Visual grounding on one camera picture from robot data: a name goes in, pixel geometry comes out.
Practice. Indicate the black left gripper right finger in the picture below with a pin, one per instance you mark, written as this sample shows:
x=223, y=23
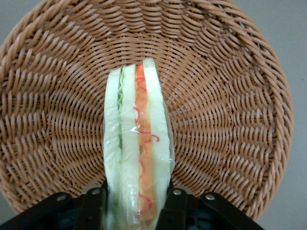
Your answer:
x=176, y=210

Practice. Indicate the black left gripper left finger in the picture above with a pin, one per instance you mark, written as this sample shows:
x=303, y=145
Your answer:
x=92, y=208

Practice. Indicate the triangle sandwich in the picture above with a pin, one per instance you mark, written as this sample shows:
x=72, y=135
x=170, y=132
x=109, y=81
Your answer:
x=134, y=134

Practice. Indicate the round brown wicker basket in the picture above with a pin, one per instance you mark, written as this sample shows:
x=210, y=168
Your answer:
x=227, y=107

